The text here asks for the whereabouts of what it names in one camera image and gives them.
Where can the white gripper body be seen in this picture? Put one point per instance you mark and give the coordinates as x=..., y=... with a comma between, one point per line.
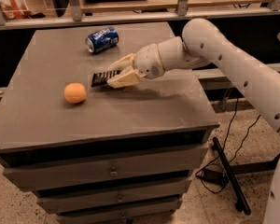
x=147, y=61

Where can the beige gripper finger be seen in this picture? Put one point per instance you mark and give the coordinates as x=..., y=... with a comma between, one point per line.
x=124, y=78
x=122, y=63

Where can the dark rxbar chocolate bar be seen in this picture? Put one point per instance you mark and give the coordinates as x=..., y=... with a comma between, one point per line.
x=100, y=79

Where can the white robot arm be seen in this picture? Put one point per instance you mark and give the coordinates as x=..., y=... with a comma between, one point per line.
x=202, y=43

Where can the blue soda can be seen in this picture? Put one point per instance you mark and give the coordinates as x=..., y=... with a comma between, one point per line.
x=101, y=40

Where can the orange fruit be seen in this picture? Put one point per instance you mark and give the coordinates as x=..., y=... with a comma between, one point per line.
x=75, y=93

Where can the grey drawer cabinet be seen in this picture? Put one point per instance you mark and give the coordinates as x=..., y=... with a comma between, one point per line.
x=38, y=125

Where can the middle grey drawer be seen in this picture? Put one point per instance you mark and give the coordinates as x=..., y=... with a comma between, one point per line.
x=115, y=195

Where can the grey drawer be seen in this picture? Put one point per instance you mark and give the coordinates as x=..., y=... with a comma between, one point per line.
x=115, y=195
x=121, y=211
x=59, y=174

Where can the red white bag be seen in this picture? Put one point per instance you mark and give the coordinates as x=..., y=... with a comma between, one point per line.
x=12, y=3

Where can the metal railing shelf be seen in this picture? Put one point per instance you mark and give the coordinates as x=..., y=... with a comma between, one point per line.
x=68, y=13

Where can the black power adapter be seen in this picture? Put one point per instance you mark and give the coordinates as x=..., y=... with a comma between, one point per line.
x=214, y=177

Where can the black table leg base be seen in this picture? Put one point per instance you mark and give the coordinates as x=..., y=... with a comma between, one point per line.
x=233, y=170

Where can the top grey drawer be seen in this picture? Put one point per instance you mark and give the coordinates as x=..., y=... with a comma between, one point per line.
x=59, y=174

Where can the bottom grey drawer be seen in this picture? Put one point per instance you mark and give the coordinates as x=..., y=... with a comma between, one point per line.
x=121, y=211

